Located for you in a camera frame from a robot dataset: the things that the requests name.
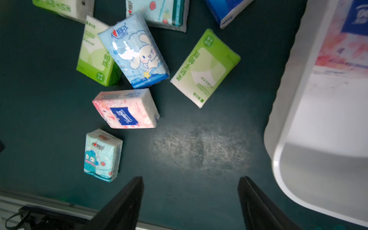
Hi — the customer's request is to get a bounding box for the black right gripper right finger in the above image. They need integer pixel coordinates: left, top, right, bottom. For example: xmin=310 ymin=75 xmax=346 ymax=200
xmin=238 ymin=176 xmax=300 ymax=230

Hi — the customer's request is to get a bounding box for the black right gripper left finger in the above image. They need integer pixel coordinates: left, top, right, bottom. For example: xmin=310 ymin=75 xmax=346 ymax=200
xmin=86 ymin=176 xmax=144 ymax=230

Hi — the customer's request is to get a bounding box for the pink tissue pack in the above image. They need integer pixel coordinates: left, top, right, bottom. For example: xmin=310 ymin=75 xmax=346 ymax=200
xmin=93 ymin=88 xmax=160 ymax=129
xmin=313 ymin=0 xmax=368 ymax=78

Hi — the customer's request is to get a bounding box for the green tissue pack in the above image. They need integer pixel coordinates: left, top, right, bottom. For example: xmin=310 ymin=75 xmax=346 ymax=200
xmin=76 ymin=15 xmax=122 ymax=87
xmin=170 ymin=29 xmax=241 ymax=108
xmin=32 ymin=0 xmax=95 ymax=24

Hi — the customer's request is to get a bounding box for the light blue cartoon tissue pack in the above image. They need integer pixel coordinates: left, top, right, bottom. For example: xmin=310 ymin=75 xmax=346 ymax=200
xmin=98 ymin=12 xmax=170 ymax=89

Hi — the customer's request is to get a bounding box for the white plastic storage box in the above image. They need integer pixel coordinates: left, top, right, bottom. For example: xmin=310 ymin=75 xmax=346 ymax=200
xmin=264 ymin=1 xmax=368 ymax=226

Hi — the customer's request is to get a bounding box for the teal cartoon tissue pack lower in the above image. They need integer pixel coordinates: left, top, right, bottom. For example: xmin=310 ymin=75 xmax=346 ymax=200
xmin=83 ymin=129 xmax=123 ymax=183

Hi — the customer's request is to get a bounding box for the teal cartoon tissue pack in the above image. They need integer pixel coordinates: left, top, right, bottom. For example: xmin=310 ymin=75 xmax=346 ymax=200
xmin=126 ymin=0 xmax=190 ymax=33
xmin=83 ymin=129 xmax=123 ymax=183

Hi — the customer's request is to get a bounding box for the dark blue tissue pack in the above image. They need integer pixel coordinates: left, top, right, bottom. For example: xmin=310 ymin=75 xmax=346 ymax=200
xmin=205 ymin=0 xmax=254 ymax=29

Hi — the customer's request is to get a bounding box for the teal cartoon tissue pack upper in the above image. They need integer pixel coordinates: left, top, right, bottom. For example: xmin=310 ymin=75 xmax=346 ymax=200
xmin=126 ymin=0 xmax=190 ymax=33

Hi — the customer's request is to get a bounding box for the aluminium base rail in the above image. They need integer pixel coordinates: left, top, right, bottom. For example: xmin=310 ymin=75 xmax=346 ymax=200
xmin=1 ymin=189 xmax=162 ymax=230

